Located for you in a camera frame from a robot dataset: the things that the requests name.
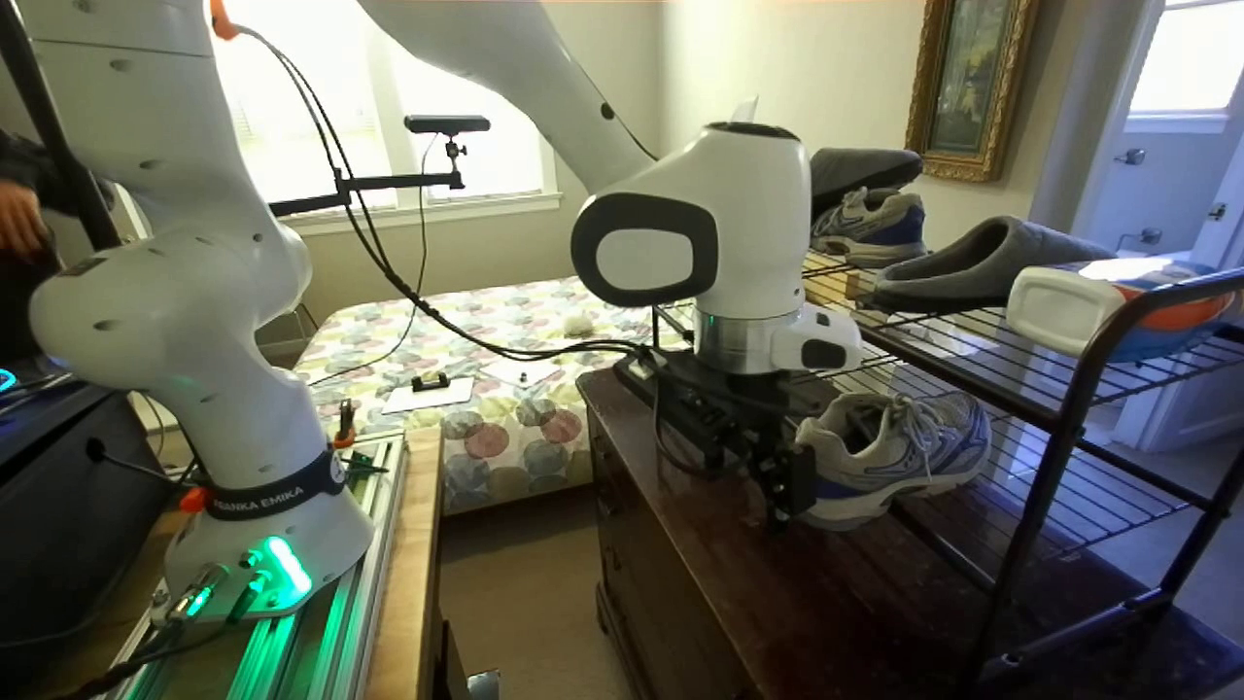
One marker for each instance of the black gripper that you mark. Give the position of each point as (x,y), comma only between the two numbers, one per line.
(719,415)

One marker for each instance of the grey blue sneaker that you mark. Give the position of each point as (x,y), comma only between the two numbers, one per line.
(895,454)
(881,226)

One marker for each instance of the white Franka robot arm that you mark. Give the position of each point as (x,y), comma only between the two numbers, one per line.
(195,296)

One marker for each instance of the person hand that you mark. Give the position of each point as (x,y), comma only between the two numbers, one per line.
(22,221)

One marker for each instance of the dark wooden dresser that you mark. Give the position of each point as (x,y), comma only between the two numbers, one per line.
(725,584)

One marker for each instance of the small white object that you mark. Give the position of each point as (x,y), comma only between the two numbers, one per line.
(575,326)

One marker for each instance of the bed with floral bedspread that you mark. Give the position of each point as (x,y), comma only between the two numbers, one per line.
(517,431)

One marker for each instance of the white paper sheet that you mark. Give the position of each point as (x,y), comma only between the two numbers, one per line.
(449,397)
(531,370)

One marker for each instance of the dark grey slipper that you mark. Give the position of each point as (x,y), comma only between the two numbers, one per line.
(859,169)
(974,266)

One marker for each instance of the black metal shoe rack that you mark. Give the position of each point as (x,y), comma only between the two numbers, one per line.
(1062,431)

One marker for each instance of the grey round object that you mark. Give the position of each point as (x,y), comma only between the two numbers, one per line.
(479,687)

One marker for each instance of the white wipes container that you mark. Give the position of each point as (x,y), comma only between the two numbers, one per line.
(1075,306)

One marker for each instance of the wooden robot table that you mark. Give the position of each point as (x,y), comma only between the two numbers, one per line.
(408,584)

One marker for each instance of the white pulled-up tissue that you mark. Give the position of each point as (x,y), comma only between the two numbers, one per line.
(744,109)

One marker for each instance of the small red-brown tool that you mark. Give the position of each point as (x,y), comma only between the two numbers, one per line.
(343,427)

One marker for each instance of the gold framed picture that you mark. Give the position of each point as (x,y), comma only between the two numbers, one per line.
(968,81)

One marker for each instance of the aluminium mounting plate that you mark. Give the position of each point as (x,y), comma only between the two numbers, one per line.
(322,625)

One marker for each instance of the white panel door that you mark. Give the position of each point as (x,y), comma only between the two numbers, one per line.
(1167,169)

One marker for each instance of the bright window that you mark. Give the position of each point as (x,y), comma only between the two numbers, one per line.
(429,81)

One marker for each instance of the black equipment case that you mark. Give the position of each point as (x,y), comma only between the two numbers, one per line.
(63,520)

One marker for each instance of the black stand pole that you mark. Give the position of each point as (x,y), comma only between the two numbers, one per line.
(45,118)

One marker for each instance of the black stereo camera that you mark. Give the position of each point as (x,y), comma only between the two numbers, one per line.
(449,126)

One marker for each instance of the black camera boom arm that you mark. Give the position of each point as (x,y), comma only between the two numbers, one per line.
(364,182)

